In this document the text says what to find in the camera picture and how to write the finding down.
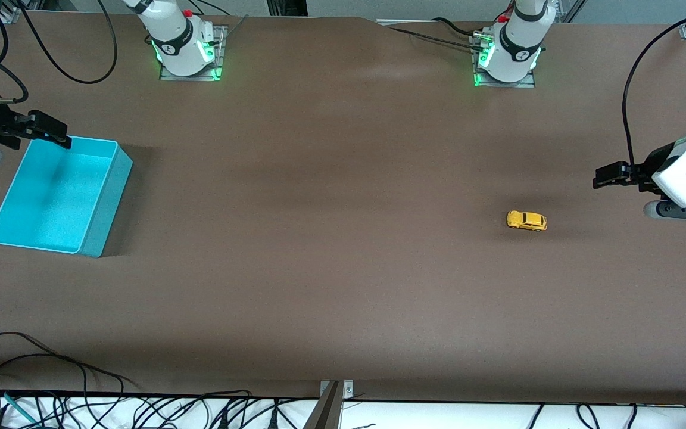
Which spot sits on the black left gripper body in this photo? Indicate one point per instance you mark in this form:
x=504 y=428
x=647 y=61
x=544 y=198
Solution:
x=652 y=166

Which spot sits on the yellow beetle toy car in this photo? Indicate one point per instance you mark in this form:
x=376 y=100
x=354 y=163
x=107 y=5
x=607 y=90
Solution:
x=524 y=220

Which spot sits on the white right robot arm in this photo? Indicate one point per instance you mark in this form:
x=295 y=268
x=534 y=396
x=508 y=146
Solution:
x=176 y=36

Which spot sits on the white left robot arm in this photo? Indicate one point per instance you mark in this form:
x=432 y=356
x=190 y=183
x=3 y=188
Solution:
x=518 y=47

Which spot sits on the teal plastic bin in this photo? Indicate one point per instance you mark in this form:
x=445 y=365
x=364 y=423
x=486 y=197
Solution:
x=51 y=196

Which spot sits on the black box behind table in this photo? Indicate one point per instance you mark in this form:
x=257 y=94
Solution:
x=286 y=7

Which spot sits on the brown table mat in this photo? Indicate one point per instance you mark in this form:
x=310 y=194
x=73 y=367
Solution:
x=343 y=238

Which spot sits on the black power plug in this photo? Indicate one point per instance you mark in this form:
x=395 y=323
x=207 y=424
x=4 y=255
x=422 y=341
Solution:
x=223 y=420
x=273 y=420

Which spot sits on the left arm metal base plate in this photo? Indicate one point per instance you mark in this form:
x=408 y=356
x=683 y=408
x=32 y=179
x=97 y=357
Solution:
x=524 y=84

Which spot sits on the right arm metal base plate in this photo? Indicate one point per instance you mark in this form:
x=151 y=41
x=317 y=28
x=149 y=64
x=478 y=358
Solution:
x=222 y=47

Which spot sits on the silver metal bracket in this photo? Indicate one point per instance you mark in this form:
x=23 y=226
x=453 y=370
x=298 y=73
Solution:
x=348 y=388

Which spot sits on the grey metal post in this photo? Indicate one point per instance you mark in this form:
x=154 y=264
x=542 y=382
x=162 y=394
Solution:
x=325 y=414

